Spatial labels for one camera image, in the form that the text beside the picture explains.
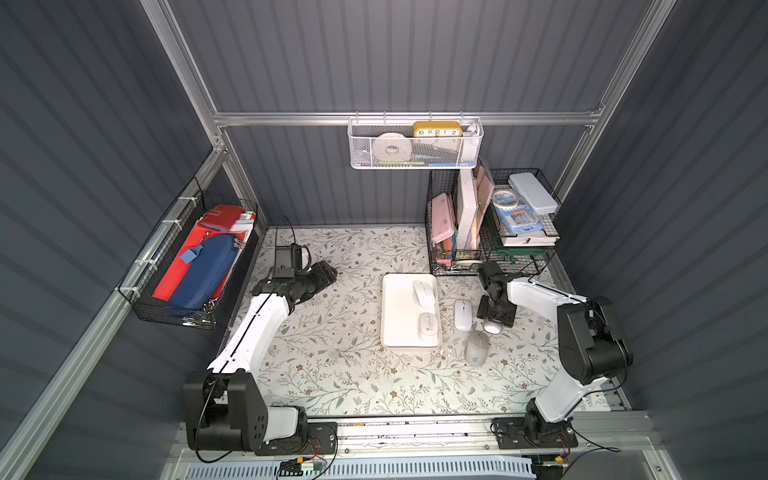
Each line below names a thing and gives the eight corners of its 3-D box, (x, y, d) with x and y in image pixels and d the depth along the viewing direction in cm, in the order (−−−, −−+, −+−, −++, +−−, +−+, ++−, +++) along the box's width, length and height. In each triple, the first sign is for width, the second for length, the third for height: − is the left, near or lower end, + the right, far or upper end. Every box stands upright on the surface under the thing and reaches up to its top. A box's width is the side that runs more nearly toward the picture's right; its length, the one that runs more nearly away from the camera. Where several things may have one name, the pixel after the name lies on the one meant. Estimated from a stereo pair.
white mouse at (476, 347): (464, 364, 87) (466, 360, 85) (466, 332, 94) (468, 328, 91) (485, 368, 87) (488, 364, 84) (486, 336, 93) (488, 332, 91)
